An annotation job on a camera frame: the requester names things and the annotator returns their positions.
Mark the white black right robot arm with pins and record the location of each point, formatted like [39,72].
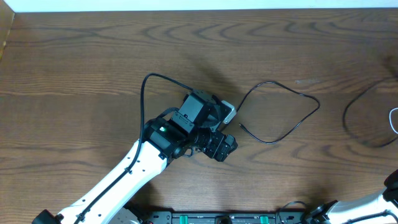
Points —
[380,207]

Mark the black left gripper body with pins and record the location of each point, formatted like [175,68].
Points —
[208,139]

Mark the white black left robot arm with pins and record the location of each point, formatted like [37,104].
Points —
[162,142]

